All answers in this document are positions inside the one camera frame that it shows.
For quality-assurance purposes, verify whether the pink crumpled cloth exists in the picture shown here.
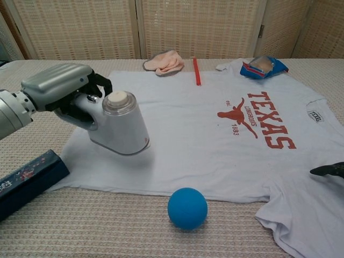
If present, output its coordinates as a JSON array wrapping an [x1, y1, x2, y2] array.
[[142, 51, 185, 77]]

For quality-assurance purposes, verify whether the white Texas print t-shirt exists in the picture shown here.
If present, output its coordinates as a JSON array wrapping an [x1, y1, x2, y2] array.
[[47, 58, 344, 258]]

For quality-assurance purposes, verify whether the dark blue patterned box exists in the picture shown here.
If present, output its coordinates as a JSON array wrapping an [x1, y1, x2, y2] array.
[[0, 149, 70, 223]]

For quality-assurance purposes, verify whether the beige folding screen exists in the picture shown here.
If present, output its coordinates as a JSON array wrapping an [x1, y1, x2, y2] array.
[[0, 0, 344, 61]]

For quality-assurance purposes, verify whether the red plastic stick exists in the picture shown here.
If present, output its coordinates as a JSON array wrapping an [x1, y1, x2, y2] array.
[[192, 57, 203, 87]]

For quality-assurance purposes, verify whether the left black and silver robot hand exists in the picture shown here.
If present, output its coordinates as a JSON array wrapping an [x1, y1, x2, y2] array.
[[20, 63, 113, 127]]

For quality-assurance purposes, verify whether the blue snack bag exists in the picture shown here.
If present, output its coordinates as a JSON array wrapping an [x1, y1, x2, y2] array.
[[239, 55, 290, 80]]

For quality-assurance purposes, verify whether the blue ball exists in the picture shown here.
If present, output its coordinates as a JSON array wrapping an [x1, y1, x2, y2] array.
[[167, 187, 209, 231]]

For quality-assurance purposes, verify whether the white handheld iron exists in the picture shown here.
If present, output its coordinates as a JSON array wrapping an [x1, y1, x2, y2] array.
[[74, 90, 151, 156]]

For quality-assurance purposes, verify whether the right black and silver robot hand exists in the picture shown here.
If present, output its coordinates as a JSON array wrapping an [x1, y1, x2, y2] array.
[[309, 161, 344, 180]]

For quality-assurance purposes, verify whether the beige woven tablecloth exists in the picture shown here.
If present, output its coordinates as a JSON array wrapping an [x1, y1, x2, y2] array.
[[0, 58, 344, 258]]

